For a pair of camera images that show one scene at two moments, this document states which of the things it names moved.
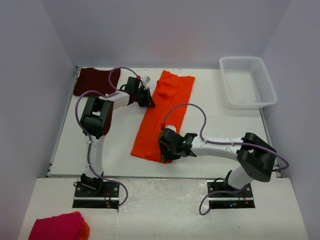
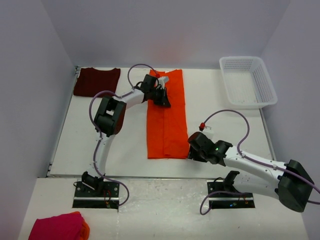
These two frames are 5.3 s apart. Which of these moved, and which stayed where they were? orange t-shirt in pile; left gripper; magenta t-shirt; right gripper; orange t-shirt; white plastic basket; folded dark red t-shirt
Moved: left gripper; right gripper; orange t-shirt
Stayed: orange t-shirt in pile; white plastic basket; folded dark red t-shirt; magenta t-shirt
